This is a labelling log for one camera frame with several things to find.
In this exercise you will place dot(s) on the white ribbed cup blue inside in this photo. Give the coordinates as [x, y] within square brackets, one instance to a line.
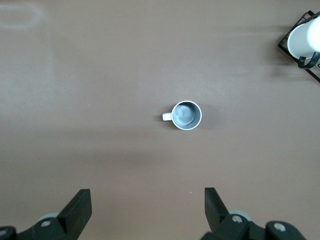
[187, 115]

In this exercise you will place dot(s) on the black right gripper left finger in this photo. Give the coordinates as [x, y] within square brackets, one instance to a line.
[76, 212]

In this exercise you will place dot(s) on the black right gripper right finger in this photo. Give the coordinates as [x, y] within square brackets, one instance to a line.
[215, 212]

